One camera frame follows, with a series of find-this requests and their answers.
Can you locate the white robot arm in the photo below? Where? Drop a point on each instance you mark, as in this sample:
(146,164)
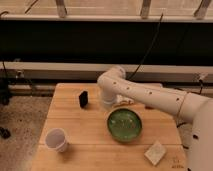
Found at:
(190,107)

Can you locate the black eraser block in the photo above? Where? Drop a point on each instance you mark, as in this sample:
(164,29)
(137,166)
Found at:
(83,99)

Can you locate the white plastic bottle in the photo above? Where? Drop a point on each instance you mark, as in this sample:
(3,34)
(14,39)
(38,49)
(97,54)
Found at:
(121,100)

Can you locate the green round bowl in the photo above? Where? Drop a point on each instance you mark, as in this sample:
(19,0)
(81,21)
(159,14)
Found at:
(124,125)

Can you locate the white plastic cup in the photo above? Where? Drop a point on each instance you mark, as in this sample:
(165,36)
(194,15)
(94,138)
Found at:
(56,140)

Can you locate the black object on floor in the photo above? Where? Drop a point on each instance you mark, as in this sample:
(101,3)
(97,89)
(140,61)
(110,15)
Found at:
(4,133)

